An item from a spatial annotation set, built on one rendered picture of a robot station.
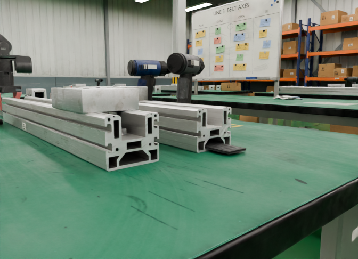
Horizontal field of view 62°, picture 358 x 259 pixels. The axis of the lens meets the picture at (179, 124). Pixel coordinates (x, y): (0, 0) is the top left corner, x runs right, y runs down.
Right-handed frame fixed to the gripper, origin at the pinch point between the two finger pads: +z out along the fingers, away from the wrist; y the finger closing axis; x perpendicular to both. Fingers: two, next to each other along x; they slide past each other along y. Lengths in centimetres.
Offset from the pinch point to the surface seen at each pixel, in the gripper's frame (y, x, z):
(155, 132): 3, -98, -2
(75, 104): -6, -88, -7
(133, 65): 31, -48, -16
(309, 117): 154, -52, 11
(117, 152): -4, -98, 0
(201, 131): 14, -98, -1
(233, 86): 393, 204, -4
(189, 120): 13, -96, -3
